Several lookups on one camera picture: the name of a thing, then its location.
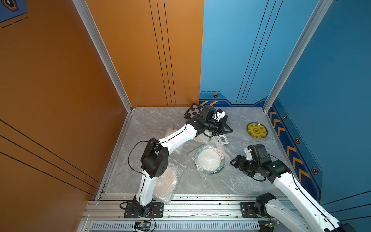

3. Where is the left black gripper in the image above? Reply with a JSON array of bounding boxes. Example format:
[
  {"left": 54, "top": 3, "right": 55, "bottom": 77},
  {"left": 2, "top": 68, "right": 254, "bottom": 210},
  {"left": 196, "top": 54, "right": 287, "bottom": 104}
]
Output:
[{"left": 204, "top": 119, "right": 234, "bottom": 136}]

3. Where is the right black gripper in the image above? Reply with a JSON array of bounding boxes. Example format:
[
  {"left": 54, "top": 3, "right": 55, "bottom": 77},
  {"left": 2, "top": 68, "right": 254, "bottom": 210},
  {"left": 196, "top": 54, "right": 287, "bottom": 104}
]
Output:
[{"left": 228, "top": 155, "right": 261, "bottom": 176}]

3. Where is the bubble wrap of yellow plate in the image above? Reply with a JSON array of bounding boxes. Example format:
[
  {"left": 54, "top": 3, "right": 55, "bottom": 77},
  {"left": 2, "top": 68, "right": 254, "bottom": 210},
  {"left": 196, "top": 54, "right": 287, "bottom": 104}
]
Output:
[{"left": 224, "top": 141, "right": 290, "bottom": 197}]

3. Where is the bubble white blue plate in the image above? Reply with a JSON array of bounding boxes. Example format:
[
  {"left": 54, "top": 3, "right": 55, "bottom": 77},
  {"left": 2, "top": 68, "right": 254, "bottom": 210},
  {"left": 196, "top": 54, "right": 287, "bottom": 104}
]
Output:
[{"left": 188, "top": 145, "right": 231, "bottom": 180}]

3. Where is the yellow dinner plate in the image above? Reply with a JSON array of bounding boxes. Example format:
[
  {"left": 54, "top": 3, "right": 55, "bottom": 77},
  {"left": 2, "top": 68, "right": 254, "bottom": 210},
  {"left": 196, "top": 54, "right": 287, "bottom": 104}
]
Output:
[{"left": 246, "top": 122, "right": 268, "bottom": 139}]

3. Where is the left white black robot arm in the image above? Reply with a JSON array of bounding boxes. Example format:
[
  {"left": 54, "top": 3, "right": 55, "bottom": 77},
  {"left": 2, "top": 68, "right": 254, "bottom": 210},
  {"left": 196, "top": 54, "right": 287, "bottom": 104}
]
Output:
[{"left": 132, "top": 104, "right": 233, "bottom": 217}]

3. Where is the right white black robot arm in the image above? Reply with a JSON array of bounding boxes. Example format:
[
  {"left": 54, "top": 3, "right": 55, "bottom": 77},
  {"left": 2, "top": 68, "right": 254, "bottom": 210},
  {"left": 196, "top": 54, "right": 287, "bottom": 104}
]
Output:
[{"left": 230, "top": 144, "right": 355, "bottom": 232}]

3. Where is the bubble wrapped pink plate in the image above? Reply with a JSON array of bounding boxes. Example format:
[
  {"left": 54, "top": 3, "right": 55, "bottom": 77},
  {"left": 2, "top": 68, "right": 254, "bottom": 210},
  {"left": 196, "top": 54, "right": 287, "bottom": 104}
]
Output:
[{"left": 153, "top": 162, "right": 184, "bottom": 204}]

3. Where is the black white checkerboard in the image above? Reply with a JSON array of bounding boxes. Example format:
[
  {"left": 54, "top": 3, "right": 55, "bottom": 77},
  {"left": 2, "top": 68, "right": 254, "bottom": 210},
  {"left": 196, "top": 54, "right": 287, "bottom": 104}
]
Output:
[{"left": 184, "top": 103, "right": 203, "bottom": 119}]

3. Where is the right green circuit board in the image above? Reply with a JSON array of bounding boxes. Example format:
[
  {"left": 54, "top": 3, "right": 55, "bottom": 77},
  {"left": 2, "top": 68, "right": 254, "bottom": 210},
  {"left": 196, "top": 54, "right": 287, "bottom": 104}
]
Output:
[{"left": 258, "top": 220, "right": 280, "bottom": 232}]

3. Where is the green circuit board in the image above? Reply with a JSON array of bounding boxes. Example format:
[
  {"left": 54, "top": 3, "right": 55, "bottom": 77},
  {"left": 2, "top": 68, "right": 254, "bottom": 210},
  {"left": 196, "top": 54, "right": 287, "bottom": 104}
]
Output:
[
  {"left": 133, "top": 221, "right": 151, "bottom": 232},
  {"left": 258, "top": 220, "right": 280, "bottom": 232}
]

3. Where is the left green circuit board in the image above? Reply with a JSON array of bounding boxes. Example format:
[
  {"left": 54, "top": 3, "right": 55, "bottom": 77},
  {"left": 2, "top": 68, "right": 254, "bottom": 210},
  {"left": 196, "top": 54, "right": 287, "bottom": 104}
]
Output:
[{"left": 133, "top": 221, "right": 151, "bottom": 232}]

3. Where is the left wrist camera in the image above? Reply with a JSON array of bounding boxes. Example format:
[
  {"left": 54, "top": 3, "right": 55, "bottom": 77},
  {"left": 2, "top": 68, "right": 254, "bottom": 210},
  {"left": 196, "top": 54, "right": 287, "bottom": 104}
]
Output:
[{"left": 213, "top": 109, "right": 226, "bottom": 122}]

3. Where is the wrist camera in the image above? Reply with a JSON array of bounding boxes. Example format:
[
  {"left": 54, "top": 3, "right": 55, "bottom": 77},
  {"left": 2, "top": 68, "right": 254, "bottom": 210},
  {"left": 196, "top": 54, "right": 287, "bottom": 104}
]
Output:
[
  {"left": 244, "top": 147, "right": 253, "bottom": 160},
  {"left": 213, "top": 109, "right": 226, "bottom": 122}
]

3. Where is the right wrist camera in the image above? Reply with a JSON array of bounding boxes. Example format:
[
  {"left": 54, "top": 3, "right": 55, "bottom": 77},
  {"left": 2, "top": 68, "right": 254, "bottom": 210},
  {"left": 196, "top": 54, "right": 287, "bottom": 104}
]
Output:
[{"left": 244, "top": 147, "right": 253, "bottom": 160}]

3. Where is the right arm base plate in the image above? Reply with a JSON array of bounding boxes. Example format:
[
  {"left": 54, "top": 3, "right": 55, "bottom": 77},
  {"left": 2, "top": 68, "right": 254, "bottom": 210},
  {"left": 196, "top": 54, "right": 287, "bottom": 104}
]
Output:
[{"left": 240, "top": 202, "right": 274, "bottom": 219}]

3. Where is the white vented cable duct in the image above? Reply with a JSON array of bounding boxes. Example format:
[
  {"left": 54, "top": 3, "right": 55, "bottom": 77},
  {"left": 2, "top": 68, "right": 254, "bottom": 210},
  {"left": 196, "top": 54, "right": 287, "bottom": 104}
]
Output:
[{"left": 88, "top": 220, "right": 260, "bottom": 232}]

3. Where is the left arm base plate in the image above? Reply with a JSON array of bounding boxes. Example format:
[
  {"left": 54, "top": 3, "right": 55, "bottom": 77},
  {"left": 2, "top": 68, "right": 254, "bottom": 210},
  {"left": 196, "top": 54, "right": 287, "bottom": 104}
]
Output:
[{"left": 124, "top": 202, "right": 164, "bottom": 219}]

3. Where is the aluminium front rail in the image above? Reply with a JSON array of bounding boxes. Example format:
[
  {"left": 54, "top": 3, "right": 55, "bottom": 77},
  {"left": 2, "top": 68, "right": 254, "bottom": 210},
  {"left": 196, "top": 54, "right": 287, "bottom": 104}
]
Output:
[{"left": 79, "top": 195, "right": 302, "bottom": 222}]

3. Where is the right aluminium corner post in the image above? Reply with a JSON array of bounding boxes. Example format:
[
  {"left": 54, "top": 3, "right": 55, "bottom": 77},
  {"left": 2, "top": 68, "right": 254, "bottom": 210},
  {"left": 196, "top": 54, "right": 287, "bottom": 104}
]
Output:
[{"left": 262, "top": 0, "right": 333, "bottom": 114}]

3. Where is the aluminium corner post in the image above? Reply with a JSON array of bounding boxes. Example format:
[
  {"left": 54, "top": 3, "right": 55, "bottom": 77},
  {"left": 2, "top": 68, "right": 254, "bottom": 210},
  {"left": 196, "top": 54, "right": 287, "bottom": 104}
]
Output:
[
  {"left": 262, "top": 0, "right": 333, "bottom": 114},
  {"left": 72, "top": 0, "right": 132, "bottom": 114}
]

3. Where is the left aluminium corner post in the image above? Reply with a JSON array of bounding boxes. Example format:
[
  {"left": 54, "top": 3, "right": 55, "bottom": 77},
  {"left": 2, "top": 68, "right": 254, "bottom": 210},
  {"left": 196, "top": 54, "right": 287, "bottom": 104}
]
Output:
[{"left": 72, "top": 0, "right": 132, "bottom": 114}]

